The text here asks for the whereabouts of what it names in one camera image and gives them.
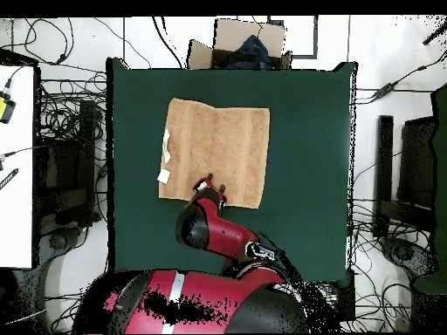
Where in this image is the dark green table cloth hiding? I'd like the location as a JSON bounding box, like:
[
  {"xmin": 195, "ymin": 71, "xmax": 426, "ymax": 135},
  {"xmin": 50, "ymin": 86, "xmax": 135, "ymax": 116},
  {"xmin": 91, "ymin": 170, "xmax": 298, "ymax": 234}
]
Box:
[{"xmin": 105, "ymin": 57, "xmax": 359, "ymax": 285}]

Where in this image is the grey pedestal leg foot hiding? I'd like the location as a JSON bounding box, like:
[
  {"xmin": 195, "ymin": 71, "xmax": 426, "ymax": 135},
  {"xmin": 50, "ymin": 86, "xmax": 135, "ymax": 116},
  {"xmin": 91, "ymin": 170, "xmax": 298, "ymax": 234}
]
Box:
[
  {"xmin": 379, "ymin": 235, "xmax": 439, "ymax": 278},
  {"xmin": 34, "ymin": 225, "xmax": 85, "ymax": 273}
]

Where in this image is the black upright bar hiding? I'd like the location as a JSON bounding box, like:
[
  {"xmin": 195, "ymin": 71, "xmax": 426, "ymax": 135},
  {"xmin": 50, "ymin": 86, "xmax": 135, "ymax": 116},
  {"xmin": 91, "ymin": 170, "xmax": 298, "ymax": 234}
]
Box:
[{"xmin": 372, "ymin": 114, "xmax": 395, "ymax": 240}]

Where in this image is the black ruler strip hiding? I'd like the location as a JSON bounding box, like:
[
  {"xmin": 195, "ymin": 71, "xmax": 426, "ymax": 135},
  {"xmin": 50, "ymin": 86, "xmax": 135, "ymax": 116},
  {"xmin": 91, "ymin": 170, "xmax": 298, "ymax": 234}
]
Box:
[{"xmin": 0, "ymin": 167, "xmax": 19, "ymax": 191}]

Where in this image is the dark blue garment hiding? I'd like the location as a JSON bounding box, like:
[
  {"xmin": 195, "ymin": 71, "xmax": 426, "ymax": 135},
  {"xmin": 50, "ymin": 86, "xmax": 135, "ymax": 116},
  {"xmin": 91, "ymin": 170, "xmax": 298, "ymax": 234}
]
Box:
[{"xmin": 226, "ymin": 33, "xmax": 275, "ymax": 71}]

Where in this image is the yellow and black device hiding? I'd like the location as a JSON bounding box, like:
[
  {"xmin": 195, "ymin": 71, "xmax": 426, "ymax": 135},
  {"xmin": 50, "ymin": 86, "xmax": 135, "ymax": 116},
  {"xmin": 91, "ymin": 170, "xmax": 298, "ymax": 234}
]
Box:
[{"xmin": 0, "ymin": 91, "xmax": 17, "ymax": 125}]

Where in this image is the black cable tangle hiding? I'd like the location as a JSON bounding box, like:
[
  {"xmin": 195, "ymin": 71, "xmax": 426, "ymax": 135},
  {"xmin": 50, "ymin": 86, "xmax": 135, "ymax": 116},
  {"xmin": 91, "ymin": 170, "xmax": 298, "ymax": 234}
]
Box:
[
  {"xmin": 37, "ymin": 60, "xmax": 108, "ymax": 147},
  {"xmin": 348, "ymin": 196, "xmax": 432, "ymax": 332},
  {"xmin": 45, "ymin": 291, "xmax": 85, "ymax": 332}
]

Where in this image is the black power adapter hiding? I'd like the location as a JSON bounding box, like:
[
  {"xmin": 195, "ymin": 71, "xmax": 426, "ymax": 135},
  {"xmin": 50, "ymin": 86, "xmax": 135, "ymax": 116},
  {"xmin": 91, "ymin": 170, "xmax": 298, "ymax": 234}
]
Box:
[{"xmin": 371, "ymin": 81, "xmax": 395, "ymax": 100}]

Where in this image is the black equipment stand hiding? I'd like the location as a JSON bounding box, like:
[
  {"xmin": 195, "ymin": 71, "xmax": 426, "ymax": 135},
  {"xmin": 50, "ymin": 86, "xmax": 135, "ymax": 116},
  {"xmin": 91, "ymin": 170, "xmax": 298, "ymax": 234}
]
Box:
[{"xmin": 34, "ymin": 99, "xmax": 102, "ymax": 229}]

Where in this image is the white desk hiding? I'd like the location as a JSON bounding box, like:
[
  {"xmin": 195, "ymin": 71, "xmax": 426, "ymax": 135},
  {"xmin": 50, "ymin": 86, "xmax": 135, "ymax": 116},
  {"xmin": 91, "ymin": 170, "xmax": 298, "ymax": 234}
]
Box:
[{"xmin": 0, "ymin": 48, "xmax": 41, "ymax": 270}]

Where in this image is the tan terry towel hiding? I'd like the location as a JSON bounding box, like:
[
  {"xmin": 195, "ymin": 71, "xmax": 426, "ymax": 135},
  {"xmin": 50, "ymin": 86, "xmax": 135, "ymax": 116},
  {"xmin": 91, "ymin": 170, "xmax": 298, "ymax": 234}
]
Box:
[{"xmin": 155, "ymin": 97, "xmax": 271, "ymax": 209}]

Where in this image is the black rectangular box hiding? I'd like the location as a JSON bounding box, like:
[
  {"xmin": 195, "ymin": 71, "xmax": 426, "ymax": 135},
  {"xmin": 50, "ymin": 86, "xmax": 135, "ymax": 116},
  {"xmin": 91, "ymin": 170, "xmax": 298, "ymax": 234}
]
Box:
[{"xmin": 334, "ymin": 270, "xmax": 357, "ymax": 322}]

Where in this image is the brown cardboard box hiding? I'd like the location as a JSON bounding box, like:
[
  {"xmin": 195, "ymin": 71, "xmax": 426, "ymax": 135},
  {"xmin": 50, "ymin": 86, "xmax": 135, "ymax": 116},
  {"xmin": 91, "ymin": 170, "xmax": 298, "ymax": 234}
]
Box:
[{"xmin": 186, "ymin": 17, "xmax": 292, "ymax": 71}]

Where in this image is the dark green fabric cover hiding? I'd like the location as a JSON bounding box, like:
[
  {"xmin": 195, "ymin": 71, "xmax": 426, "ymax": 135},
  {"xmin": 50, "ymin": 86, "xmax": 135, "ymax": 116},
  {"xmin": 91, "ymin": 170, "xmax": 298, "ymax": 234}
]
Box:
[{"xmin": 414, "ymin": 82, "xmax": 447, "ymax": 294}]

